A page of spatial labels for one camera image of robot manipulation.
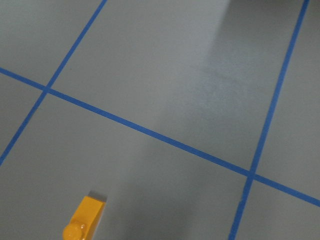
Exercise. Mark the orange trapezoid block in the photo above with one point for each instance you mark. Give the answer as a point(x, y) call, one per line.
point(84, 222)

